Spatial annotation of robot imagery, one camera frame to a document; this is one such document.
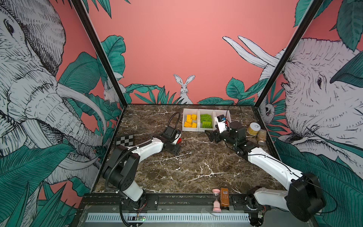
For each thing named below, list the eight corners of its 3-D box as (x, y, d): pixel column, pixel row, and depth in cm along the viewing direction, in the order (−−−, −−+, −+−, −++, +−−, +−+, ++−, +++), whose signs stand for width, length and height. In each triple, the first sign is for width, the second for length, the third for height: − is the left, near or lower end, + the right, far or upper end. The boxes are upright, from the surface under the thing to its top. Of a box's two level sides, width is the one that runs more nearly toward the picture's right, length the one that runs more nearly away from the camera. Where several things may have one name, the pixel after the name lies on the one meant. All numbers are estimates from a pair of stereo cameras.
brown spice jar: (257, 145, 99) (260, 141, 95) (256, 132, 106) (259, 128, 102) (265, 146, 99) (268, 142, 95) (263, 134, 106) (266, 129, 101)
